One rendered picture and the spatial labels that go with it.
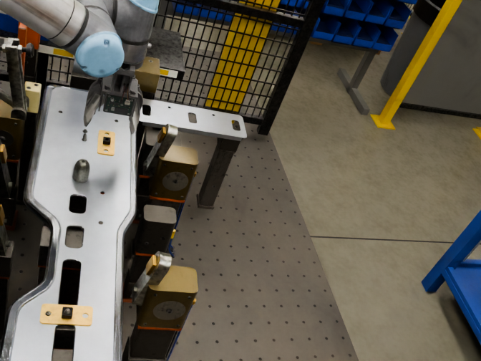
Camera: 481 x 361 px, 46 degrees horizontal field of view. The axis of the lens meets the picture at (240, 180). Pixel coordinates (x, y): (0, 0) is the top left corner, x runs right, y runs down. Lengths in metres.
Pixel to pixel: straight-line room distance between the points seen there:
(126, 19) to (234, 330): 0.78
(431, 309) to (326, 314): 1.36
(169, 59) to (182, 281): 0.78
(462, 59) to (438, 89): 0.24
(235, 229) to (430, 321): 1.41
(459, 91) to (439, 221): 1.08
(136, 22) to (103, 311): 0.52
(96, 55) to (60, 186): 0.37
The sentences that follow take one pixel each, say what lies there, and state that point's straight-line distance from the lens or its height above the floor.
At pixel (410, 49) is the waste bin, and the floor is 0.38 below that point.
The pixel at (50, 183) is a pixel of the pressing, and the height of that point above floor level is 1.00.
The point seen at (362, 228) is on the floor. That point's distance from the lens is 3.04.
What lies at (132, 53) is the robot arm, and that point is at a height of 1.28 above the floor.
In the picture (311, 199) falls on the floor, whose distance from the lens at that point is 3.03.
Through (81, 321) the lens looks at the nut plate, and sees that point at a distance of 1.01.
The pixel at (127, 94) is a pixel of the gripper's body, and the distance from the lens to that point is 1.16.
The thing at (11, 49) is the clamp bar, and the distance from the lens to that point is 1.20.
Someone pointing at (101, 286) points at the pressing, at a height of 1.00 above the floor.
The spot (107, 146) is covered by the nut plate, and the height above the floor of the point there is 1.00.
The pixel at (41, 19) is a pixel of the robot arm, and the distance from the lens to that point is 0.91.
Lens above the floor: 1.85
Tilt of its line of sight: 39 degrees down
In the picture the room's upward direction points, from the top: 23 degrees clockwise
